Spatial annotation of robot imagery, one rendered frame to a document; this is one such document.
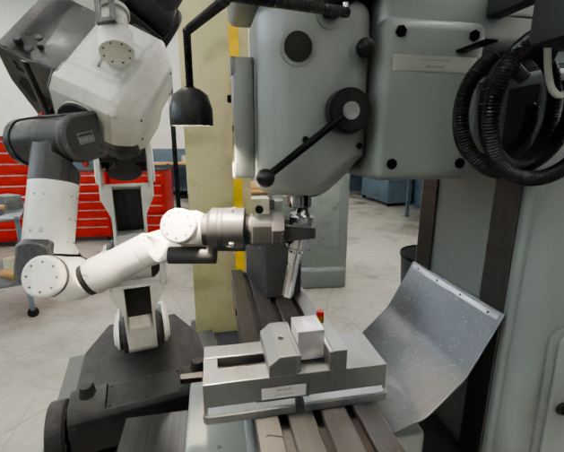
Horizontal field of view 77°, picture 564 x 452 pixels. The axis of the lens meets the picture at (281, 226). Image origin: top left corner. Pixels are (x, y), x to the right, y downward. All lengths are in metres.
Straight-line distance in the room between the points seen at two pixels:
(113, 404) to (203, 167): 1.53
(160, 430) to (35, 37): 0.93
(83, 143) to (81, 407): 0.85
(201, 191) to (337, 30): 1.90
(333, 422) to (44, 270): 0.58
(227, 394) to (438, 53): 0.68
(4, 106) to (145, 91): 9.87
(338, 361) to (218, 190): 1.87
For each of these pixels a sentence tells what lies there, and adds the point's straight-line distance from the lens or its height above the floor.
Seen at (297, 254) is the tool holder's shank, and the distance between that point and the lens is 0.73.
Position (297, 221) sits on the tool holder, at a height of 1.25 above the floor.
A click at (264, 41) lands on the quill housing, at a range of 0.64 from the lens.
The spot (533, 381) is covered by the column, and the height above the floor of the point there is 0.96.
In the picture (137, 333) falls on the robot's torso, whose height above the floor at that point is 0.72.
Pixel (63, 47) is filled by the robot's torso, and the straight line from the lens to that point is 0.97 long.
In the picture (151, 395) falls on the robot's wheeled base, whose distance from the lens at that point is 1.37.
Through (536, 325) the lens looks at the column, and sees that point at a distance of 0.83.
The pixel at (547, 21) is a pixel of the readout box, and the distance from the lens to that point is 0.54.
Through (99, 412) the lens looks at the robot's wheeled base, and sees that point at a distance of 1.37.
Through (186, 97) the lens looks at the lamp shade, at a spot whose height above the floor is 1.48.
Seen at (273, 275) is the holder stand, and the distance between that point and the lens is 1.11.
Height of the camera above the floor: 1.41
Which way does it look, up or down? 14 degrees down
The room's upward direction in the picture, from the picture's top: straight up
